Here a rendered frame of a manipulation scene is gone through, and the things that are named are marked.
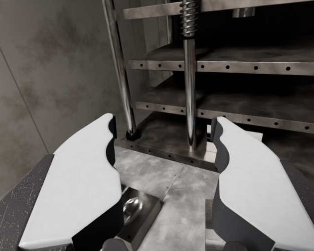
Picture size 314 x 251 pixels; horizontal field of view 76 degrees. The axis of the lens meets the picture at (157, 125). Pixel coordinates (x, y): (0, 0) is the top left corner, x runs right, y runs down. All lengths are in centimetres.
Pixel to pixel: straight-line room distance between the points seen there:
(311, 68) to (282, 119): 23
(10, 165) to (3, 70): 98
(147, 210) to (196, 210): 21
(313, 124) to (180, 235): 71
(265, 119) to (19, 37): 239
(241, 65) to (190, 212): 65
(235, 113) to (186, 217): 54
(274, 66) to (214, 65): 24
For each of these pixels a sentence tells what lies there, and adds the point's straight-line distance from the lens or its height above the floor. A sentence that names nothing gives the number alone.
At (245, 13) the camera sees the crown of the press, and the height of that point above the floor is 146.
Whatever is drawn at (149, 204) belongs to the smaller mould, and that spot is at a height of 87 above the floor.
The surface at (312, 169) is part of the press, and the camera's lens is 123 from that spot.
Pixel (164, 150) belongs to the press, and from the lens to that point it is 122.
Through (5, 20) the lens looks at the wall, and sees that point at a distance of 263.
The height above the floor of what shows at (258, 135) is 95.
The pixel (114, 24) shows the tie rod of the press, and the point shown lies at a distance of 115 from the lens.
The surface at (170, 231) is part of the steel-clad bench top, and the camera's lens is 85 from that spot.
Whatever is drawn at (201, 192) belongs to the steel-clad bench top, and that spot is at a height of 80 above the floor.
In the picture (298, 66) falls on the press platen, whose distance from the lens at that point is 97.
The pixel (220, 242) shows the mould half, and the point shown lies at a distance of 75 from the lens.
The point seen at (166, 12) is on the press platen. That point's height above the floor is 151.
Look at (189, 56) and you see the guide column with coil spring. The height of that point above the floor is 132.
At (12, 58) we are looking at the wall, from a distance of 259.
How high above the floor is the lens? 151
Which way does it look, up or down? 29 degrees down
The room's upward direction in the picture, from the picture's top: 7 degrees counter-clockwise
